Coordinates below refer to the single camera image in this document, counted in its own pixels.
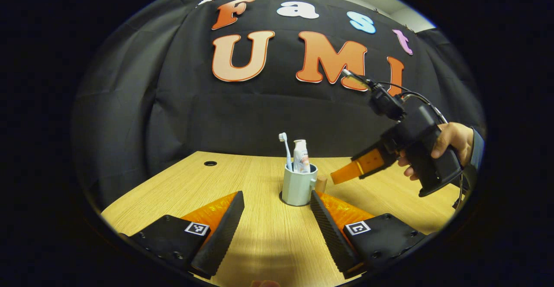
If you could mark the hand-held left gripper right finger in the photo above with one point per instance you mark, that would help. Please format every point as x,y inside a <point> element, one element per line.
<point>331,233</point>

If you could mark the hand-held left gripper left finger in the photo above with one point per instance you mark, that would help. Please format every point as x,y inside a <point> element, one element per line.
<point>223,235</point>

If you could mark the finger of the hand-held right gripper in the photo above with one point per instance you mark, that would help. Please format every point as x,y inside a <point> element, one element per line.
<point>361,168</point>

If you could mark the dark brown round coaster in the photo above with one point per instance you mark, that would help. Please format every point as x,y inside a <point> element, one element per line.
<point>282,200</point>

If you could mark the white toothpaste tube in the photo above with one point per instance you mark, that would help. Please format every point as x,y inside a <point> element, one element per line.
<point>301,157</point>

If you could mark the white toothbrush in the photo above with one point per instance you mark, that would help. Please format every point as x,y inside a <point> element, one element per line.
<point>287,153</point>

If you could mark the light wooden desktop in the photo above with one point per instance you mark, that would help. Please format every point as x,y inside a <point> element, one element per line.
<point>268,235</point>

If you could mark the black backdrop cloth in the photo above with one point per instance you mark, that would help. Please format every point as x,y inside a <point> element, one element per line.
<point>242,118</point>

